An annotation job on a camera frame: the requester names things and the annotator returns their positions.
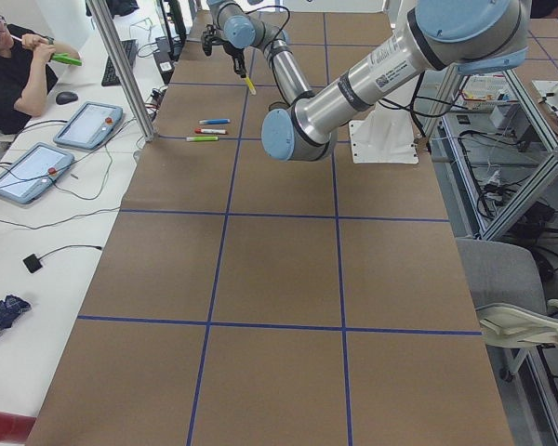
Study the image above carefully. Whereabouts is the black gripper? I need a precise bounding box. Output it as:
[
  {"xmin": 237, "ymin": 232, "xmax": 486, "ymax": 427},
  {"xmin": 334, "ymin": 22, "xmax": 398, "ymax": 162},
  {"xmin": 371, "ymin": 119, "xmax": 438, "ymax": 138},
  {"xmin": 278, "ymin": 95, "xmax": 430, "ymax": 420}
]
[{"xmin": 227, "ymin": 44, "xmax": 246, "ymax": 77}]

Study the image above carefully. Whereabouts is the yellow highlighter pen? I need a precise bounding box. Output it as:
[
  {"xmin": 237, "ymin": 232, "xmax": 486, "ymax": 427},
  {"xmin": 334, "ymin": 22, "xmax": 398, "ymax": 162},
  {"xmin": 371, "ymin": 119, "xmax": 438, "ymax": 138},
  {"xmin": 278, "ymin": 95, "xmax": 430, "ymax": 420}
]
[{"xmin": 244, "ymin": 75, "xmax": 257, "ymax": 96}]

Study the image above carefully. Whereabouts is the blue highlighter pen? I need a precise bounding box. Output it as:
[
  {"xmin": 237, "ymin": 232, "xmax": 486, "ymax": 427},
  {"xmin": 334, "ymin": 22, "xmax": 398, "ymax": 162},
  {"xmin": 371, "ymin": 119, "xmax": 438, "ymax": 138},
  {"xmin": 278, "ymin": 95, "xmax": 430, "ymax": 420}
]
[{"xmin": 199, "ymin": 118, "xmax": 231, "ymax": 125}]

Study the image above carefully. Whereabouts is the red whiteboard marker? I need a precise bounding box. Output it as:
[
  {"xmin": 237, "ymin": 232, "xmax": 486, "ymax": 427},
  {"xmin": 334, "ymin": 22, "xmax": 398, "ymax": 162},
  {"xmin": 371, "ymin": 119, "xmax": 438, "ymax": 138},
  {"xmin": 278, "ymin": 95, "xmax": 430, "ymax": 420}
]
[{"xmin": 194, "ymin": 128, "xmax": 228, "ymax": 136}]

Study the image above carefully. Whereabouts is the green highlighter pen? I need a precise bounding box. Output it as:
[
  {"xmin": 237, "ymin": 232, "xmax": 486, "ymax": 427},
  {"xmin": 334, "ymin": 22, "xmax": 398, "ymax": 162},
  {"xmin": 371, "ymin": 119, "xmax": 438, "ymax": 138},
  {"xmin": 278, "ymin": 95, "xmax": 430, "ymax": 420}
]
[{"xmin": 185, "ymin": 136, "xmax": 219, "ymax": 142}]

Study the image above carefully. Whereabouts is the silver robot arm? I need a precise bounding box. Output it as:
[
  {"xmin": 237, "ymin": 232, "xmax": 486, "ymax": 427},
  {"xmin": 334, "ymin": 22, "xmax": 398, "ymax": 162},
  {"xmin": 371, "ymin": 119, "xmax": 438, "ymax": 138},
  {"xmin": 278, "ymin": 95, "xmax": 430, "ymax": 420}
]
[{"xmin": 208, "ymin": 0, "xmax": 531, "ymax": 162}]

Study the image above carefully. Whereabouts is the black keyboard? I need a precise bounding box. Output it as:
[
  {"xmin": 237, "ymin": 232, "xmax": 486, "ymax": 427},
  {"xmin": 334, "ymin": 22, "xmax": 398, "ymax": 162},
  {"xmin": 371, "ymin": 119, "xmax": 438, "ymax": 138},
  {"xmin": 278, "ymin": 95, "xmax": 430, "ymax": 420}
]
[{"xmin": 100, "ymin": 39, "xmax": 139, "ymax": 88}]

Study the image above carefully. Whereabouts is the far teach pendant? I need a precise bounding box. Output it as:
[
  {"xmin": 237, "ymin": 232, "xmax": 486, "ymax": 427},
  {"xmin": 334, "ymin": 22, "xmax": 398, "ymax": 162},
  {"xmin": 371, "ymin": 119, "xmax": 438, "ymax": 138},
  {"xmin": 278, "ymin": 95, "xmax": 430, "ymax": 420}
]
[{"xmin": 53, "ymin": 101, "xmax": 124, "ymax": 151}]

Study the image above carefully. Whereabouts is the teach pendant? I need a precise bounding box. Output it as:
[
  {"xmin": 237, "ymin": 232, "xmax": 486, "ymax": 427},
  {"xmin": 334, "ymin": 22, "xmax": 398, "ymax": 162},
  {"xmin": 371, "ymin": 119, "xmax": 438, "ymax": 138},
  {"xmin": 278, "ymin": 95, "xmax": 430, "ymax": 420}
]
[
  {"xmin": 0, "ymin": 143, "xmax": 75, "ymax": 204},
  {"xmin": 53, "ymin": 101, "xmax": 124, "ymax": 151}
]

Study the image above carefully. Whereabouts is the green plastic tool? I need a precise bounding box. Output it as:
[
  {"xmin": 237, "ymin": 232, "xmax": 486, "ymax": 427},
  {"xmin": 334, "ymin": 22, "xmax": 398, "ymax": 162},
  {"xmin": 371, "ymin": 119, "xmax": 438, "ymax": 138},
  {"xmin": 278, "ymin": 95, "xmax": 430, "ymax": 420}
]
[{"xmin": 51, "ymin": 53, "xmax": 83, "ymax": 66}]

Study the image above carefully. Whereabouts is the black computer mouse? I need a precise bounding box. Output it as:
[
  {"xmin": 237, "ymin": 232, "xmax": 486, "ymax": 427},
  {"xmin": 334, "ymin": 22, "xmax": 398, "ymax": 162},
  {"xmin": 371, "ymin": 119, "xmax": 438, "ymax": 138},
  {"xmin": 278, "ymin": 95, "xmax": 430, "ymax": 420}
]
[{"xmin": 55, "ymin": 91, "xmax": 78, "ymax": 105}]

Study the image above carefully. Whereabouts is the person in black shirt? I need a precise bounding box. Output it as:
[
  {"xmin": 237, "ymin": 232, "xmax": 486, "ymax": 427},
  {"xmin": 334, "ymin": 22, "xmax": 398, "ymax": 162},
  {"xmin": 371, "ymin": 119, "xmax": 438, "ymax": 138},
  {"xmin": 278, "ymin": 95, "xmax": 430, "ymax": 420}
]
[{"xmin": 0, "ymin": 15, "xmax": 81, "ymax": 135}]

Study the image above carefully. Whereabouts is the near teach pendant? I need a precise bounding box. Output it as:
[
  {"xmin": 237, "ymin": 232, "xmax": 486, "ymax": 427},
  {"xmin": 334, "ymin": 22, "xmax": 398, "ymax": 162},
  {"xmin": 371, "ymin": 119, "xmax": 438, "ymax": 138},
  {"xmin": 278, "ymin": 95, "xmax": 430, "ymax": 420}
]
[{"xmin": 0, "ymin": 143, "xmax": 75, "ymax": 204}]

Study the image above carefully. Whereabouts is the brown table mat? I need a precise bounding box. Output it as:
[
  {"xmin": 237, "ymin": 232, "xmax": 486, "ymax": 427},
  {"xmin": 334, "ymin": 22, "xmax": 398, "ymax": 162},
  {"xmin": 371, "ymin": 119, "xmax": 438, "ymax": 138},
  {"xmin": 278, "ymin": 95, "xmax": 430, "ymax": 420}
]
[{"xmin": 25, "ymin": 8, "xmax": 515, "ymax": 446}]

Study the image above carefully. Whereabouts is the grey office chair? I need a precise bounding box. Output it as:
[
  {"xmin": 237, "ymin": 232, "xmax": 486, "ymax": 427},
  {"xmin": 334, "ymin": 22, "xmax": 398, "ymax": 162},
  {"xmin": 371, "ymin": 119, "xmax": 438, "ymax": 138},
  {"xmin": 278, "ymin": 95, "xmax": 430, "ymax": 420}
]
[{"xmin": 456, "ymin": 238, "xmax": 558, "ymax": 382}]

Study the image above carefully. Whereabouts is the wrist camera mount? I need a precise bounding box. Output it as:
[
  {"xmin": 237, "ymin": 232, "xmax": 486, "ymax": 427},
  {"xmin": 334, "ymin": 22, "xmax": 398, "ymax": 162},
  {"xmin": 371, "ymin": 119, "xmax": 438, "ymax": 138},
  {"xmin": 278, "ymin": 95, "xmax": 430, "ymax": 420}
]
[{"xmin": 201, "ymin": 24, "xmax": 224, "ymax": 57}]

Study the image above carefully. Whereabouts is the aluminium frame post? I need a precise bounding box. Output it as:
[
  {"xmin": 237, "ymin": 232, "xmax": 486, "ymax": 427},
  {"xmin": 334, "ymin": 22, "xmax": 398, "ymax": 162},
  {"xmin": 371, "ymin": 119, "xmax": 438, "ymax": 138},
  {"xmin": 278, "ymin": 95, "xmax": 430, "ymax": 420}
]
[{"xmin": 86, "ymin": 0, "xmax": 155, "ymax": 142}]

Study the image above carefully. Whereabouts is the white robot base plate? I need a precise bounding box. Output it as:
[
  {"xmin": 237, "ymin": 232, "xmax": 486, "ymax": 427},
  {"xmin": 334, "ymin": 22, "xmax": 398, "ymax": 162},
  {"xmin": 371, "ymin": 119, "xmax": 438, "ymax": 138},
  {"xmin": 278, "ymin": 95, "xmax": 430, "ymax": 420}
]
[{"xmin": 348, "ymin": 108, "xmax": 419, "ymax": 164}]

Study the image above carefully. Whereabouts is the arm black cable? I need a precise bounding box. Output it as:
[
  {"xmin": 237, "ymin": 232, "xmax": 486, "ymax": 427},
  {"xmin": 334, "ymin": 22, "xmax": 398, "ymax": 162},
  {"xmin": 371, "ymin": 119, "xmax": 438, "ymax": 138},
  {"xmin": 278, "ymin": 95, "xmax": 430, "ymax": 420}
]
[{"xmin": 241, "ymin": 4, "xmax": 466, "ymax": 136}]

